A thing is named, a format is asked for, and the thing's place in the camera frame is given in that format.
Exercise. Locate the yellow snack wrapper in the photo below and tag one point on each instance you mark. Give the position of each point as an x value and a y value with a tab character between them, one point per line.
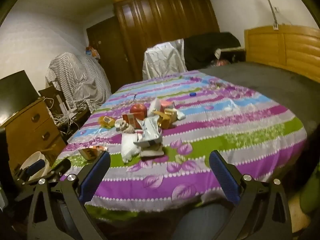
107	121

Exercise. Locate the orange packet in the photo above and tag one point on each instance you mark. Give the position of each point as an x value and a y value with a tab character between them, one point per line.
93	52

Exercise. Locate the white plastic bag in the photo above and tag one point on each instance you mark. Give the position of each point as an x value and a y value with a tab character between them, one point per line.
130	145

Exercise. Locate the white plastic basin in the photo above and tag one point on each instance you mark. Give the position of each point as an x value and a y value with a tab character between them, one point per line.
35	162

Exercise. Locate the brown cardboard piece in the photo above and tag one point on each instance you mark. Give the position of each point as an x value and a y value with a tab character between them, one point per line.
152	151

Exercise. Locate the red and white bag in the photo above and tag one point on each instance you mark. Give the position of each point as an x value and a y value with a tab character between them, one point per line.
220	60

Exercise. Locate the green cloth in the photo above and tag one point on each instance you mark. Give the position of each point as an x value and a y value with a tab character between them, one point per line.
310	192

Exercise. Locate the dark wooden door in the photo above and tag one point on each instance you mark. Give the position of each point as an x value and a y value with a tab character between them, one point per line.
105	50

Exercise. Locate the white tissue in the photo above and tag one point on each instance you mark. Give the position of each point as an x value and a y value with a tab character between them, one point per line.
180	115

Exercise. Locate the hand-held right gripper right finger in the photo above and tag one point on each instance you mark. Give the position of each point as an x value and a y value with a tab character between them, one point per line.
223	177

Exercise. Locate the wooden dresser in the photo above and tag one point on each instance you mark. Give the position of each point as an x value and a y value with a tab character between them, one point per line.
30	130

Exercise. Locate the yellow box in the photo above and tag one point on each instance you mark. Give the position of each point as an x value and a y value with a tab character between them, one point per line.
166	118

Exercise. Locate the black television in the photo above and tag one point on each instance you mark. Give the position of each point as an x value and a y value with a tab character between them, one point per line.
16	95

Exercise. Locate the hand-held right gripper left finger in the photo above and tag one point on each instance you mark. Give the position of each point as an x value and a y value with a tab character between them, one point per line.
96	175

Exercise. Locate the white paper sheet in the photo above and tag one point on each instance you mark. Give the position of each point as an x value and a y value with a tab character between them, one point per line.
155	106

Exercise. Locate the white cloth covered chair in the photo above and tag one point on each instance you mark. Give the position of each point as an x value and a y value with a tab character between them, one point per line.
163	60

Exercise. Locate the orange carton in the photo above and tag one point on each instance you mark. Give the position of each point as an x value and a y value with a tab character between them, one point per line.
130	121

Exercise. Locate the metal wall pipe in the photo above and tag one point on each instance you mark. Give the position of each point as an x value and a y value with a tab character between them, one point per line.
271	7

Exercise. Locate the black cloth covered sofa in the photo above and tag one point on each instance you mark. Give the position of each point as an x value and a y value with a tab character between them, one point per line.
207	47

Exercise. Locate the wooden headboard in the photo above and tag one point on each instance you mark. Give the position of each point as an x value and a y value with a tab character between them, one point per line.
287	47

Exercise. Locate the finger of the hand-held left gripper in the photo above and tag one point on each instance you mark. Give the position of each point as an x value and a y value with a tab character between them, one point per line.
36	167
60	166

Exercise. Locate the grey striped cloth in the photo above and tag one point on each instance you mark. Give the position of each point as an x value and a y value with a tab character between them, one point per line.
77	80

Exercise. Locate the striped floral blanket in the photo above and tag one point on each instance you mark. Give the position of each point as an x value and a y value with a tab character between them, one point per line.
200	135

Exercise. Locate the red round container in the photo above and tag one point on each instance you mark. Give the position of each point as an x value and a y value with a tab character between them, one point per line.
138	110

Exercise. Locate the blue bottle cap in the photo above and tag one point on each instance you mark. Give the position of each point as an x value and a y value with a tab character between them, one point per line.
192	94

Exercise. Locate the crumpled white paper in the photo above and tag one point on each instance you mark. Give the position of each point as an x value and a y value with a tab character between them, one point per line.
123	126

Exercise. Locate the brown wooden wardrobe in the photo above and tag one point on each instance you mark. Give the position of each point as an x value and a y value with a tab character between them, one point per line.
170	17

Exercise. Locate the grey foil bag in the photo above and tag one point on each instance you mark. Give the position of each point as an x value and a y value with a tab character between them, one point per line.
150	130

